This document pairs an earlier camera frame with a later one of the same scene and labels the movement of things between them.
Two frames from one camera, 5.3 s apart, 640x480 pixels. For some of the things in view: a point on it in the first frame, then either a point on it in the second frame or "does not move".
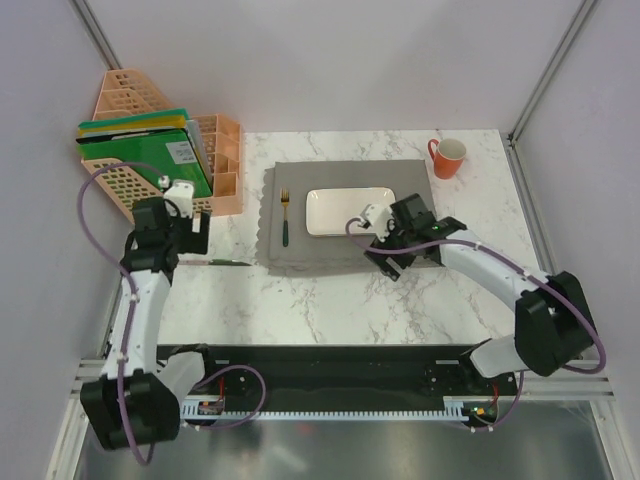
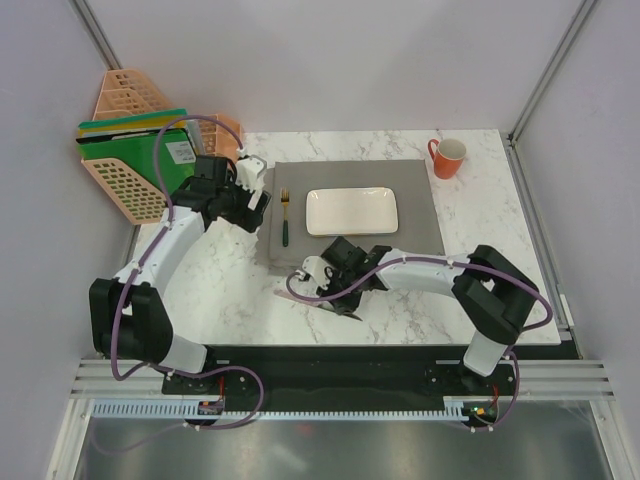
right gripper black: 380,259 to 346,306
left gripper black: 195,243 to 245,217
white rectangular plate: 329,209 does not move
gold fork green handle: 285,197 does not move
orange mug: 447,155 does not move
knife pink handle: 193,262 to 284,293
